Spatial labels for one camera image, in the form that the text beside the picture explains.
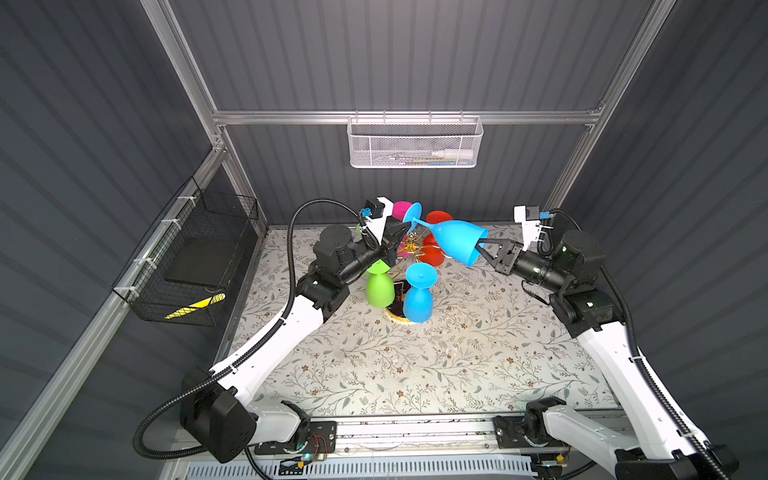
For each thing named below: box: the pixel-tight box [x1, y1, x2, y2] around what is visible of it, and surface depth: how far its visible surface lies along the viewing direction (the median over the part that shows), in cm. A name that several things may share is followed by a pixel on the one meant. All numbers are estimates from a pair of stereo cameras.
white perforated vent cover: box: [183, 459, 534, 480], surface depth 71 cm
